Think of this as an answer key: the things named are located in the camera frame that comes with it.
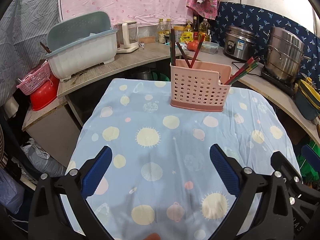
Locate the clear sauce bottle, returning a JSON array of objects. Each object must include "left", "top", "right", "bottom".
[
  {"left": 165, "top": 18, "right": 172, "bottom": 36},
  {"left": 157, "top": 18, "right": 166, "bottom": 44}
]

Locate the cooking oil bottle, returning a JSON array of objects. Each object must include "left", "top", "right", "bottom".
[{"left": 199, "top": 18, "right": 210, "bottom": 42}]

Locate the stainless steel steamer pot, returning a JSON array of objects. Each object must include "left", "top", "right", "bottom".
[{"left": 265, "top": 27, "right": 310, "bottom": 85}]

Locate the white dish drainer teal lid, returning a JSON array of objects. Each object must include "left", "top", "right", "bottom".
[{"left": 46, "top": 11, "right": 117, "bottom": 80}]

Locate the green chopstick gold band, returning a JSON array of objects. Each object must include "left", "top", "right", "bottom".
[{"left": 226, "top": 61, "right": 258, "bottom": 86}]

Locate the dark soy sauce bottle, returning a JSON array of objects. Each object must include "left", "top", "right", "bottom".
[{"left": 193, "top": 15, "right": 199, "bottom": 40}]

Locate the clear sauce bottle right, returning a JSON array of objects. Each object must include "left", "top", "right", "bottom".
[{"left": 165, "top": 18, "right": 172, "bottom": 36}]

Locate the red chopstick gold band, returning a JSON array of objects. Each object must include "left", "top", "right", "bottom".
[{"left": 189, "top": 35, "right": 205, "bottom": 68}]

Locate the red tomato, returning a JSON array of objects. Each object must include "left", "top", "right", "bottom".
[{"left": 187, "top": 40, "right": 199, "bottom": 51}]

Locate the clear food container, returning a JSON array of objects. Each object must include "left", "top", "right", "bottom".
[{"left": 200, "top": 41, "right": 219, "bottom": 54}]

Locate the black induction cooker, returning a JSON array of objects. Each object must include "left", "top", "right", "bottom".
[{"left": 261, "top": 67, "right": 296, "bottom": 98}]

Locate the yellow tin can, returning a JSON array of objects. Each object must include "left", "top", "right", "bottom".
[{"left": 174, "top": 25, "right": 185, "bottom": 43}]

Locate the red plastic basin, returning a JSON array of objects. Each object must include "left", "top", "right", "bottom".
[{"left": 30, "top": 74, "right": 60, "bottom": 111}]

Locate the white electric kettle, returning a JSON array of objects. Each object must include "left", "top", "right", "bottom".
[{"left": 116, "top": 21, "right": 139, "bottom": 54}]

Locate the green plastic bag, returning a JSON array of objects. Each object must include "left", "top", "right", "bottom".
[{"left": 298, "top": 141, "right": 319, "bottom": 187}]

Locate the pink perforated utensil holder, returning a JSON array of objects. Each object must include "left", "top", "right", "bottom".
[{"left": 170, "top": 59, "right": 232, "bottom": 112}]

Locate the pink plastic basket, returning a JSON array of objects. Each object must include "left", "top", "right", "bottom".
[{"left": 16, "top": 60, "right": 51, "bottom": 95}]

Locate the clear sauce bottle left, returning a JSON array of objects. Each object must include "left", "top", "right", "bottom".
[{"left": 157, "top": 18, "right": 166, "bottom": 44}]

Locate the blue patterned tablecloth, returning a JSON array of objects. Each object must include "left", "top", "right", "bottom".
[{"left": 68, "top": 79, "right": 298, "bottom": 239}]

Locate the silver rice cooker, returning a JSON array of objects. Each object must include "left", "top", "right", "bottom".
[{"left": 223, "top": 25, "right": 255, "bottom": 62}]

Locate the grey plastic bag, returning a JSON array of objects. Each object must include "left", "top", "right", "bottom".
[{"left": 21, "top": 138, "right": 66, "bottom": 177}]

